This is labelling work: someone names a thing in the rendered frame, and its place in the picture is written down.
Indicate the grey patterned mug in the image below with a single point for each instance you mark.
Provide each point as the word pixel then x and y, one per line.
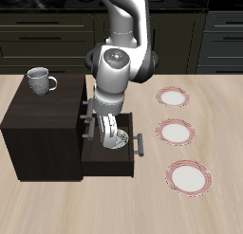
pixel 38 83

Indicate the dark kitchen cupboards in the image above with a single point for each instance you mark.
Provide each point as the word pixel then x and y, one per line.
pixel 47 39

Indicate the white plate with red rim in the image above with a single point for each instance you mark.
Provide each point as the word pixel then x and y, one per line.
pixel 175 132
pixel 188 178
pixel 172 97

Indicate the dark wooden cabinet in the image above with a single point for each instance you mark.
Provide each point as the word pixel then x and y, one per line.
pixel 44 130

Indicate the dark wooden cabinet drawer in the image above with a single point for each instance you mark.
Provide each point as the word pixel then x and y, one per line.
pixel 107 165

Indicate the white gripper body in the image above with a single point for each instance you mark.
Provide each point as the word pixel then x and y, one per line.
pixel 108 133

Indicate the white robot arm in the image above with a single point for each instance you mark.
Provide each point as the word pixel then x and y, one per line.
pixel 114 70

